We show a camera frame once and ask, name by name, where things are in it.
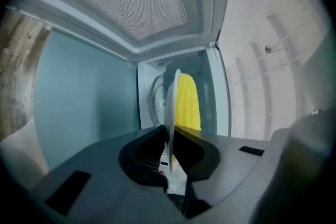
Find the yellow corn cob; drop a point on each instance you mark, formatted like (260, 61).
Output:
(187, 102)

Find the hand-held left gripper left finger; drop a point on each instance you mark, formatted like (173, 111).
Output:
(139, 162)

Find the round white plate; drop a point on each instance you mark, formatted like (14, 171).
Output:
(170, 112)

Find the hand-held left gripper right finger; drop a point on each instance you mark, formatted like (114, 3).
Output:
(199, 160)

